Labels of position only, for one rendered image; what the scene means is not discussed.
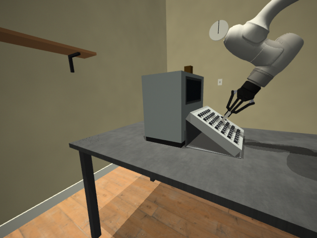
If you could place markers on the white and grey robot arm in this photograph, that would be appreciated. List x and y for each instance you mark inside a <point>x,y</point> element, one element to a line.
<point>249,42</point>

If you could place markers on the grey control console with keypad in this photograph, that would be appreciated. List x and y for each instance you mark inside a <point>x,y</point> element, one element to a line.
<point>174,115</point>

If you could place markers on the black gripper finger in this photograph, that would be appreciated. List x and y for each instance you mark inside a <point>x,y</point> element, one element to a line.
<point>229,102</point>
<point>233,111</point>

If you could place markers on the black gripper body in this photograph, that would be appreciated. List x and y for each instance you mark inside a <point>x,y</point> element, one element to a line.
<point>249,89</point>

